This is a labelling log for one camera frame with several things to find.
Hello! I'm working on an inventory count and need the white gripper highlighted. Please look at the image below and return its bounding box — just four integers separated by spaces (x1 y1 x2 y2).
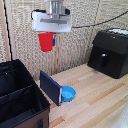
30 8 73 47

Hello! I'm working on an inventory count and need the red plastic cup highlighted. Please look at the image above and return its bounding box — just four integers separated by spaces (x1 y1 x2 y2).
37 32 55 53

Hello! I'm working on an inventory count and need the dark blue book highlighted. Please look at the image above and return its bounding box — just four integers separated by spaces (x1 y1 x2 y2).
39 69 64 107

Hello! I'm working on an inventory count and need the blue plastic bowl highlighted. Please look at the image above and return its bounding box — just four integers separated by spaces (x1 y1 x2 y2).
60 85 77 103

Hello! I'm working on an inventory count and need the black fabric storage bin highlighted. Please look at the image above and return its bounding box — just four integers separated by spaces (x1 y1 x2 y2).
0 59 52 128

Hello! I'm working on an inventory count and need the black cable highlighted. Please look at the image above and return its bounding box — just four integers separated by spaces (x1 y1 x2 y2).
71 10 128 30

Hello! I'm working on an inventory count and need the black box with handle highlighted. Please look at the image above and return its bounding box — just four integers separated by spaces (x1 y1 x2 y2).
87 28 128 80

